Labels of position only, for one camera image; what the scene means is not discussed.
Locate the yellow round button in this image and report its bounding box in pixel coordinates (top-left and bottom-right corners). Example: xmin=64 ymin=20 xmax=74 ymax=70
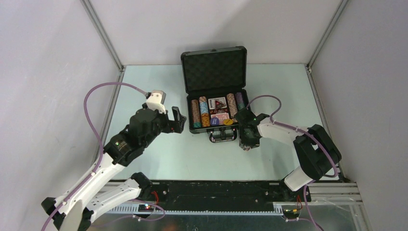
xmin=223 ymin=118 xmax=234 ymax=126

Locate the red playing card deck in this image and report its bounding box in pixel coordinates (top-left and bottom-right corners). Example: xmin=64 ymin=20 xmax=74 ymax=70
xmin=211 ymin=113 xmax=230 ymax=125

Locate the blue playing card deck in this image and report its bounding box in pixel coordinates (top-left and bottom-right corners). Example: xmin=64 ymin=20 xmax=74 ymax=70
xmin=208 ymin=97 xmax=227 ymax=110

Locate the black poker set case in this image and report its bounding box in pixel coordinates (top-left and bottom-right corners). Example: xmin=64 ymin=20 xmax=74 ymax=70
xmin=180 ymin=46 xmax=249 ymax=143

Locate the blue small blind button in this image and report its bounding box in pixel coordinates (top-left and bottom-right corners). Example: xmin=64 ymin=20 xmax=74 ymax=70
xmin=210 ymin=117 xmax=220 ymax=126

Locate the black triangular all-in marker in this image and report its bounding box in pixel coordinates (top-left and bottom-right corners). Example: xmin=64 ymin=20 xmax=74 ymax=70
xmin=213 ymin=100 xmax=226 ymax=109

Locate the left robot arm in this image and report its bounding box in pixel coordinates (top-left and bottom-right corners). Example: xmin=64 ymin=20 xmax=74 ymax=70
xmin=41 ymin=104 xmax=187 ymax=231

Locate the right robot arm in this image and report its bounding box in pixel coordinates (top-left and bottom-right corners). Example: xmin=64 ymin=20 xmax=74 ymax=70
xmin=235 ymin=108 xmax=342 ymax=192

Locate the brown teal chip stack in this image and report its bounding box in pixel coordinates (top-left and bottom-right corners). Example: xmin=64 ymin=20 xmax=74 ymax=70
xmin=191 ymin=100 xmax=202 ymax=128

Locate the orange blue chip stack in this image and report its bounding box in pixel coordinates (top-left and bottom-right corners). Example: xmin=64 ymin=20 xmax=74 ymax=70
xmin=199 ymin=96 xmax=210 ymax=128

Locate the purple chip stack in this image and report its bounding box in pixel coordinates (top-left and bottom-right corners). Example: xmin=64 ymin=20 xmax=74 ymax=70
xmin=235 ymin=92 xmax=245 ymax=105

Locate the pink brown chip stack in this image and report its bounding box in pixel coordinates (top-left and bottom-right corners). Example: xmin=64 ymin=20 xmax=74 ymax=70
xmin=227 ymin=93 xmax=238 ymax=120

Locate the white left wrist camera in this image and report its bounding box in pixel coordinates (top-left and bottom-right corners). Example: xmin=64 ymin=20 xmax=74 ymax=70
xmin=146 ymin=90 xmax=167 ymax=114

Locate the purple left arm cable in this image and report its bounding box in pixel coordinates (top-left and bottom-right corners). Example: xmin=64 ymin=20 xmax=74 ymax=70
xmin=40 ymin=82 xmax=166 ymax=231

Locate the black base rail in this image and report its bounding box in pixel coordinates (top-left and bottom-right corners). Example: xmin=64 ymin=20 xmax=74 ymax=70
xmin=127 ymin=173 xmax=311 ymax=213

